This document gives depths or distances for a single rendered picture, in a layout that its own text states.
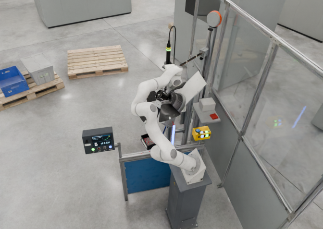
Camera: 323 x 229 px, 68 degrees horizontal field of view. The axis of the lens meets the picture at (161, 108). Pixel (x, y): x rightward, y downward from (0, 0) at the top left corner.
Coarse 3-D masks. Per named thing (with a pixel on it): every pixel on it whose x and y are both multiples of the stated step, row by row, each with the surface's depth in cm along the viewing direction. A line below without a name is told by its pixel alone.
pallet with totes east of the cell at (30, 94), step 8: (24, 72) 466; (32, 80) 448; (56, 80) 451; (32, 88) 429; (40, 88) 430; (56, 88) 452; (0, 96) 409; (16, 96) 410; (32, 96) 425; (0, 104) 396; (16, 104) 415
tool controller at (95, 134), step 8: (104, 128) 212; (88, 136) 203; (96, 136) 204; (104, 136) 206; (112, 136) 208; (88, 144) 206; (104, 144) 209; (112, 144) 211; (88, 152) 210; (96, 152) 211
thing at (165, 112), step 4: (164, 104) 247; (168, 104) 247; (164, 108) 242; (168, 108) 242; (172, 108) 241; (160, 112) 240; (164, 112) 238; (168, 112) 237; (172, 112) 237; (176, 112) 236; (160, 116) 237; (164, 116) 235; (168, 116) 234; (172, 116) 233; (176, 116) 231; (160, 120) 234; (164, 120) 232
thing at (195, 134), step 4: (196, 128) 239; (200, 128) 239; (204, 128) 239; (208, 128) 239; (192, 132) 242; (196, 132) 234; (200, 132) 235; (208, 132) 235; (196, 136) 234; (200, 136) 235; (208, 136) 238; (196, 140) 238
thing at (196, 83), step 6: (198, 72) 264; (192, 78) 268; (198, 78) 260; (186, 84) 271; (192, 84) 264; (198, 84) 256; (204, 84) 249; (180, 90) 276; (186, 90) 267; (192, 90) 260; (198, 90) 253; (186, 96) 263; (192, 96) 255; (186, 102) 259
